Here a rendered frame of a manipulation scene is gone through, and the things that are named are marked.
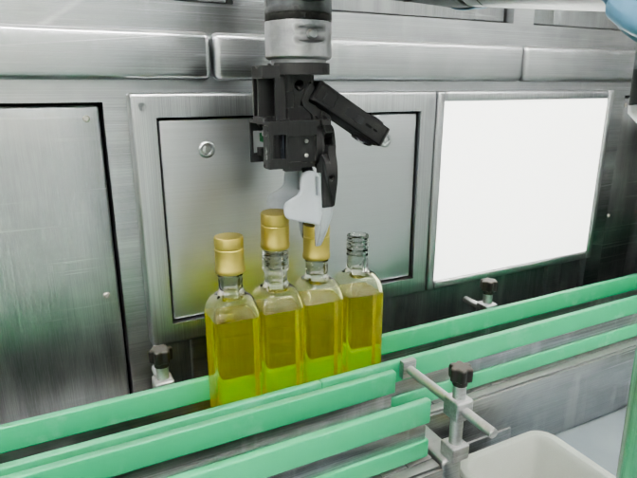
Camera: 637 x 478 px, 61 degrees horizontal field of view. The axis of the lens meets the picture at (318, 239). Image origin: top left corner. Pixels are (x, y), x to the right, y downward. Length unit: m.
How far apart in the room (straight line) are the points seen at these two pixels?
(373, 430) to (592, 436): 0.52
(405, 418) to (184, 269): 0.35
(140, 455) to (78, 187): 0.34
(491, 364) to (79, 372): 0.61
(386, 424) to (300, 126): 0.35
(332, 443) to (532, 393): 0.42
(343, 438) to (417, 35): 0.61
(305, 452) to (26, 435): 0.32
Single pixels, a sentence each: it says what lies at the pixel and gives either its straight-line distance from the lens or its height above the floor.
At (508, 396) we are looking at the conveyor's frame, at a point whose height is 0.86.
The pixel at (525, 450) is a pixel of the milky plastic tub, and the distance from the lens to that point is 0.88.
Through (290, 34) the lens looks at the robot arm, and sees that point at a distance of 0.61.
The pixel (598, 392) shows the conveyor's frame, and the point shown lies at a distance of 1.10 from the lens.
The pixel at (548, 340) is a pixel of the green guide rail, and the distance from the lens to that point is 0.97.
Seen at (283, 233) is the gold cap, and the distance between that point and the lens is 0.63.
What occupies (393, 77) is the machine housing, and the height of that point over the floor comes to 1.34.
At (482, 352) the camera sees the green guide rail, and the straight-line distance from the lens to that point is 0.86.
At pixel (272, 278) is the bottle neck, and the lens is 0.65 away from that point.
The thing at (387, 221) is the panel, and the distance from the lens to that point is 0.88.
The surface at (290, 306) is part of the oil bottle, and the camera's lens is 0.66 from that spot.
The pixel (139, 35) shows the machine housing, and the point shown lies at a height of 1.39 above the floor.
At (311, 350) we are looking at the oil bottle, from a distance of 0.70.
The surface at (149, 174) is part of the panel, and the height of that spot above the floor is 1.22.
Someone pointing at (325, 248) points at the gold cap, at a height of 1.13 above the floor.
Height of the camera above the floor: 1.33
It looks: 16 degrees down
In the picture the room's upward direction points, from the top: straight up
